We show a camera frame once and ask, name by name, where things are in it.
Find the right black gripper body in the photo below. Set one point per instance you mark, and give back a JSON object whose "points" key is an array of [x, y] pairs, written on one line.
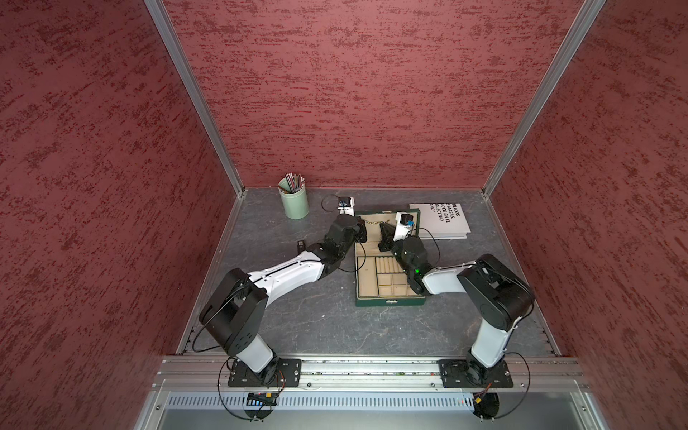
{"points": [[389, 242]]}

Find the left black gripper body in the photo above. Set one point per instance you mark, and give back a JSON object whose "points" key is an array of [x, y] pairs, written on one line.
{"points": [[359, 236]]}

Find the green jewelry box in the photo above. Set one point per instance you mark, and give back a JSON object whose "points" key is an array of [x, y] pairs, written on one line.
{"points": [[380, 279]]}

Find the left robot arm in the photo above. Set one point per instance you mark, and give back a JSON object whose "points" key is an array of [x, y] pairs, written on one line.
{"points": [[233, 314]]}

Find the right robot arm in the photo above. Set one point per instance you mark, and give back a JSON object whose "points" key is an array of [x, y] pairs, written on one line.
{"points": [[501, 297]]}

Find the white booklet black text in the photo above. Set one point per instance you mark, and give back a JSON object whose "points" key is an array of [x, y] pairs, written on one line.
{"points": [[446, 220]]}

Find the mint green pencil cup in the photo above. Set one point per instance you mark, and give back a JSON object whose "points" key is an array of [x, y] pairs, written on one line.
{"points": [[295, 204]]}

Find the bundle of coloured pencils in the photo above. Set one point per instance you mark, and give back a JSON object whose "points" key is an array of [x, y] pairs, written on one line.
{"points": [[294, 182]]}

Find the aluminium corner profile left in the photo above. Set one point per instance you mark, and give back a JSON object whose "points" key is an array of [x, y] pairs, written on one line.
{"points": [[179, 59]]}

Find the aluminium corner profile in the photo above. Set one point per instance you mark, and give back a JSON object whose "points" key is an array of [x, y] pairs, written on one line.
{"points": [[571, 43], [179, 59]]}

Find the aluminium corner profile right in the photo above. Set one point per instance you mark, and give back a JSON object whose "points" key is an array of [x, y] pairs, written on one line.
{"points": [[571, 43]]}

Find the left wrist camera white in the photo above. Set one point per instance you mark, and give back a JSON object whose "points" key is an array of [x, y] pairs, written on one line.
{"points": [[346, 205]]}

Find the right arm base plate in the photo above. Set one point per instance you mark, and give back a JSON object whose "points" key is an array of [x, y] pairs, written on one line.
{"points": [[461, 373]]}

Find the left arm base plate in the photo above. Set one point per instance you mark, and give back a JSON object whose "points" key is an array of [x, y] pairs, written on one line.
{"points": [[279, 373]]}

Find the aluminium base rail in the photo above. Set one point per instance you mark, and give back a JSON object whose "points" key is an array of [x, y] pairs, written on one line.
{"points": [[346, 373]]}

